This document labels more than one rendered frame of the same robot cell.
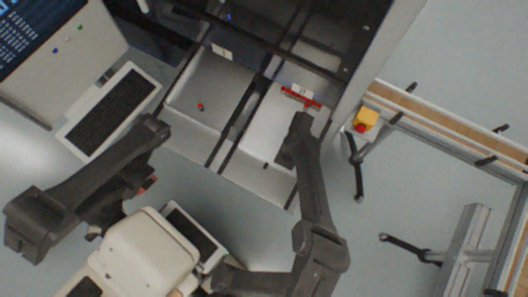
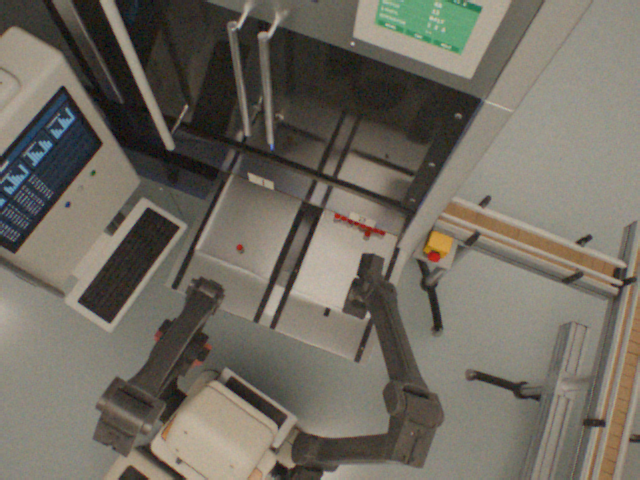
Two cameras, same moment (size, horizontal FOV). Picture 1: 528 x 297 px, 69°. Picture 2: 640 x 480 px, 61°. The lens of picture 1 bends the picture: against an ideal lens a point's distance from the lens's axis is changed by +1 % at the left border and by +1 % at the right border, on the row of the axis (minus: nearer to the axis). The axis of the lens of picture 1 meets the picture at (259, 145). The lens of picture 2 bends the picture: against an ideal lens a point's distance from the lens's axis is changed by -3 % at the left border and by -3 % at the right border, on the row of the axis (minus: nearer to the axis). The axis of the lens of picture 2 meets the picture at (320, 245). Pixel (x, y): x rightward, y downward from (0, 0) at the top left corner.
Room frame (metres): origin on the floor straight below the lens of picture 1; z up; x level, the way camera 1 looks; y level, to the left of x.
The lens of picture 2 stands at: (0.02, 0.11, 2.66)
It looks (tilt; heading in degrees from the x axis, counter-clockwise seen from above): 73 degrees down; 346
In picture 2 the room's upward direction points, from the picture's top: 9 degrees clockwise
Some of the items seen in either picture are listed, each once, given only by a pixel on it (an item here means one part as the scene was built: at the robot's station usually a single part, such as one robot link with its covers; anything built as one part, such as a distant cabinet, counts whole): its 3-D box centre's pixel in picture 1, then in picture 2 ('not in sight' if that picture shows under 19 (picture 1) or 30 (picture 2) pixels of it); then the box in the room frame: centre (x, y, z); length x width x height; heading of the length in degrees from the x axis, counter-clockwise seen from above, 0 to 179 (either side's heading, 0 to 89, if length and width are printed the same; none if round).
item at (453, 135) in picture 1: (443, 126); (525, 242); (0.51, -0.71, 0.92); 0.69 x 0.16 x 0.16; 64
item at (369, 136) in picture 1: (364, 121); (437, 244); (0.54, -0.42, 0.87); 0.14 x 0.13 x 0.02; 154
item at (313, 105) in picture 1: (300, 99); (359, 226); (0.61, -0.16, 0.90); 0.18 x 0.02 x 0.05; 65
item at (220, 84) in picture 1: (214, 85); (252, 219); (0.66, 0.20, 0.90); 0.34 x 0.26 x 0.04; 154
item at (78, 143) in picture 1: (111, 111); (128, 263); (0.56, 0.62, 0.82); 0.40 x 0.14 x 0.02; 144
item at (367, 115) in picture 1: (365, 117); (438, 242); (0.50, -0.39, 1.00); 0.08 x 0.07 x 0.07; 154
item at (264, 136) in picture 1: (288, 122); (348, 256); (0.51, -0.11, 0.90); 0.34 x 0.26 x 0.04; 155
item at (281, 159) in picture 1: (290, 150); (359, 296); (0.31, -0.09, 1.19); 0.10 x 0.07 x 0.07; 154
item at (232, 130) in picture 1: (225, 144); (276, 292); (0.40, 0.13, 0.91); 0.14 x 0.03 x 0.06; 154
